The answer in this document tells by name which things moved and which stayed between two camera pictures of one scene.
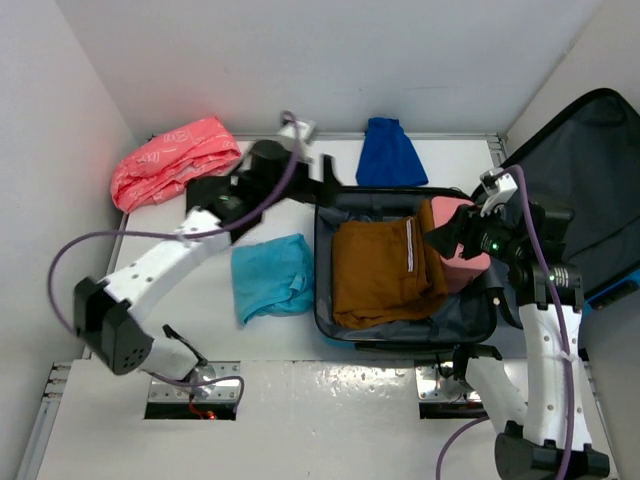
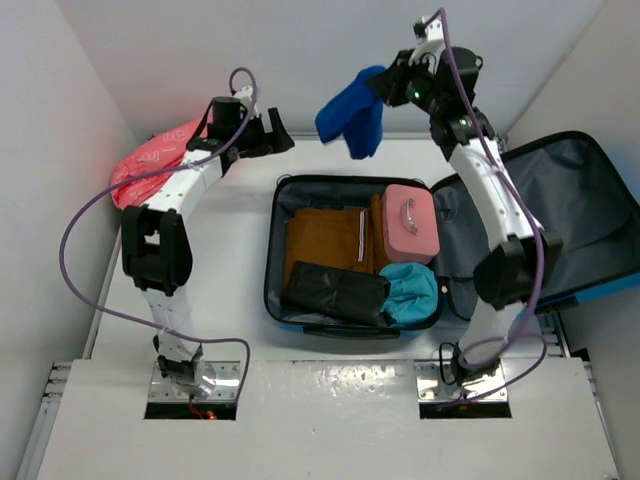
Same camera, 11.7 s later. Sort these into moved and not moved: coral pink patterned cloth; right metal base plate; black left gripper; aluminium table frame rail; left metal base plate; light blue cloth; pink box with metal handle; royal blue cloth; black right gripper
Moved: light blue cloth; black left gripper; pink box with metal handle; royal blue cloth; black right gripper
Not moved: coral pink patterned cloth; aluminium table frame rail; right metal base plate; left metal base plate
